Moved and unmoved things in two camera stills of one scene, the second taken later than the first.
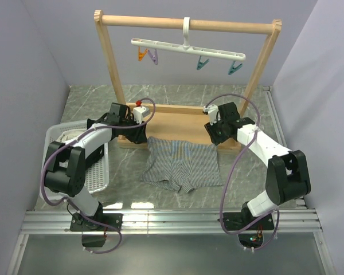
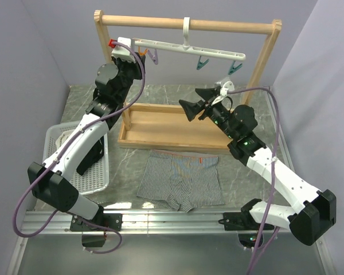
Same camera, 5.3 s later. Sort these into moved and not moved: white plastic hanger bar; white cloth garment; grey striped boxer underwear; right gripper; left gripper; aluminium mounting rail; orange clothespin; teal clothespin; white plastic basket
Moved: left gripper; grey striped boxer underwear; right gripper
Not moved: aluminium mounting rail; teal clothespin; white cloth garment; white plastic basket; white plastic hanger bar; orange clothespin
